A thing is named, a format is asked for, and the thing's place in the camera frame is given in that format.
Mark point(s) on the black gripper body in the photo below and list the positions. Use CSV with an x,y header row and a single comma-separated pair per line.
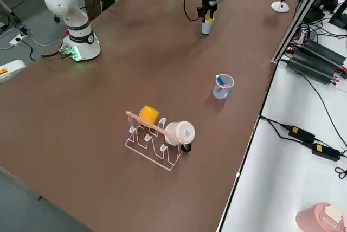
x,y
206,1

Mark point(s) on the yellow plastic cup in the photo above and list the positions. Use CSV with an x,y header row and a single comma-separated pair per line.
x,y
209,20

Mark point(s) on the blue plastic cup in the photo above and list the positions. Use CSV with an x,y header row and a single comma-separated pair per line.
x,y
206,29

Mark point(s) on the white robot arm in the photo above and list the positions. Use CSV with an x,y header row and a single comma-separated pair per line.
x,y
73,4

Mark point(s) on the blue marker pen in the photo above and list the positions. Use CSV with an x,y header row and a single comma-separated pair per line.
x,y
221,80

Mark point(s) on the clear blue pen holder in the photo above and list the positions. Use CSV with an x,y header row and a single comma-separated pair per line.
x,y
222,93

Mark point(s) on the black power supply box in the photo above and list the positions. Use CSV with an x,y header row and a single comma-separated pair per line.
x,y
328,53
311,69

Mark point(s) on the yellow mug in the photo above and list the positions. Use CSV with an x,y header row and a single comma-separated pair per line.
x,y
149,115

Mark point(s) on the white mug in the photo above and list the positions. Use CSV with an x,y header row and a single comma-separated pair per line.
x,y
179,133

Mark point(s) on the black power adapter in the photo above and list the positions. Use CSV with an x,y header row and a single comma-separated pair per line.
x,y
301,133
325,152

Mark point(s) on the white power strip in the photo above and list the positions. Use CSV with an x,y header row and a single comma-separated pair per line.
x,y
19,39

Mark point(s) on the white controller box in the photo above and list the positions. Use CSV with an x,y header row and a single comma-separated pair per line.
x,y
12,70

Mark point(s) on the pink round container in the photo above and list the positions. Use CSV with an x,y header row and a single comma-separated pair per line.
x,y
311,218

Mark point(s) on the aluminium post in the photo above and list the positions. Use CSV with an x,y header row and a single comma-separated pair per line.
x,y
301,16

